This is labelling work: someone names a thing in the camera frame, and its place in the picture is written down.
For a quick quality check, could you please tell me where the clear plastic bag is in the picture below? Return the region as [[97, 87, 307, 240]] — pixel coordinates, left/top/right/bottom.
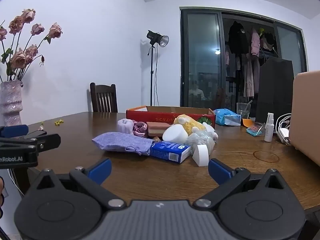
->
[[186, 129, 216, 155]]

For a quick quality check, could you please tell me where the pale pink long coat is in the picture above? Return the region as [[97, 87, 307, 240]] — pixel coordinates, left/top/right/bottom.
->
[[243, 54, 260, 98]]

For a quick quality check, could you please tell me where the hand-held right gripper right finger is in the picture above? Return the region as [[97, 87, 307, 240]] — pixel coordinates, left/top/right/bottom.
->
[[192, 158, 288, 209]]

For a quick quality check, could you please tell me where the white rounded sponge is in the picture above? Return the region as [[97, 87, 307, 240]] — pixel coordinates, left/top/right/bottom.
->
[[162, 124, 189, 143]]

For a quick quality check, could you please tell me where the white spray bottle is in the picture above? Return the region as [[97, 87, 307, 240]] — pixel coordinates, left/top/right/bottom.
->
[[264, 112, 275, 143]]

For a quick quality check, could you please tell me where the black hanging jacket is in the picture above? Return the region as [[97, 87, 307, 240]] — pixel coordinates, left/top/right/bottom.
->
[[228, 21, 249, 55]]

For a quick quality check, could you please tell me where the studio light on stand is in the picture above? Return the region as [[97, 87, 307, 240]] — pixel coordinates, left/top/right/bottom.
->
[[146, 29, 170, 107]]

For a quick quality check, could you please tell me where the pale pink fluffy cloth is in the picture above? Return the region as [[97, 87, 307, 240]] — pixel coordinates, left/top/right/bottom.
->
[[117, 118, 134, 136]]

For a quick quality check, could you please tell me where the lilac drawstring pouch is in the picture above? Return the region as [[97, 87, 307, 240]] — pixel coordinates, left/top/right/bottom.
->
[[92, 132, 154, 156]]

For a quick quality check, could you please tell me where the speckled pink ceramic vase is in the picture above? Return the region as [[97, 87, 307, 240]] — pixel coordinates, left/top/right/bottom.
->
[[0, 80, 24, 127]]

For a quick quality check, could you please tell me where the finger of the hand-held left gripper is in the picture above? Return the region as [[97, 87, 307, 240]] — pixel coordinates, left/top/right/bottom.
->
[[37, 133, 61, 153], [0, 124, 48, 143]]

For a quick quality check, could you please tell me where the sliding glass door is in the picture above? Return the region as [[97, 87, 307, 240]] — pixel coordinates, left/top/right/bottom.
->
[[180, 7, 309, 111]]

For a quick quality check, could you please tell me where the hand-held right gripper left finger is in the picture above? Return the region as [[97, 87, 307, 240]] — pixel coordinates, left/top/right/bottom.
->
[[30, 158, 127, 209]]

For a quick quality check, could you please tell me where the red cardboard box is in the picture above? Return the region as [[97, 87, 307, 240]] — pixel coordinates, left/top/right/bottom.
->
[[126, 105, 216, 131]]

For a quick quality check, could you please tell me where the pink hanging jacket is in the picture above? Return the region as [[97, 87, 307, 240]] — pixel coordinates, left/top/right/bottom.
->
[[250, 28, 261, 56]]

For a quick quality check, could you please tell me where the pink layered sponge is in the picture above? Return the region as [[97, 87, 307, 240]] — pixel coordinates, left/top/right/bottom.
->
[[146, 121, 171, 139]]

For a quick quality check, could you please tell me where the yellow and white plush toy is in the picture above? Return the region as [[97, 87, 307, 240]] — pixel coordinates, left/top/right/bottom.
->
[[173, 114, 219, 139]]

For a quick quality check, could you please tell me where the small teal packet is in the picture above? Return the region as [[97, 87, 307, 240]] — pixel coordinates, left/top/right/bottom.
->
[[246, 122, 266, 137]]

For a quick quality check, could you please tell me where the bunch of dried roses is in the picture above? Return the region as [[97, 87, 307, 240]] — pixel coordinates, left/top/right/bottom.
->
[[0, 8, 63, 83]]

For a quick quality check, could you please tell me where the purple satin scrunchie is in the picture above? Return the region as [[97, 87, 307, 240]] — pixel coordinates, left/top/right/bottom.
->
[[132, 121, 151, 139]]

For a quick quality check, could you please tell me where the thin white cable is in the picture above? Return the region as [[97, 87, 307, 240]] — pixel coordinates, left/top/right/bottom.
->
[[7, 168, 25, 196]]

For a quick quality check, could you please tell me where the white charger with cables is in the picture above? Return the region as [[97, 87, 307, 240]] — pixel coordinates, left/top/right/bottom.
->
[[276, 113, 293, 146]]

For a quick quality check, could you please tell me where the blue tissue packet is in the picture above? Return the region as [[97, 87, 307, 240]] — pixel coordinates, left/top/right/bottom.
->
[[150, 140, 192, 164]]

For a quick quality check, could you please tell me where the blue wet wipes pack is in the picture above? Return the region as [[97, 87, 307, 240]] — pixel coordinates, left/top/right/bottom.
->
[[214, 108, 242, 126]]

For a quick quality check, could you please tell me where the white wedge sponge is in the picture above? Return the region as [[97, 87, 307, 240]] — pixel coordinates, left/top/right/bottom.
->
[[192, 144, 210, 167]]

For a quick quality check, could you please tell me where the dark wooden chair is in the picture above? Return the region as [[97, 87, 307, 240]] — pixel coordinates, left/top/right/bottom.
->
[[90, 82, 118, 113]]

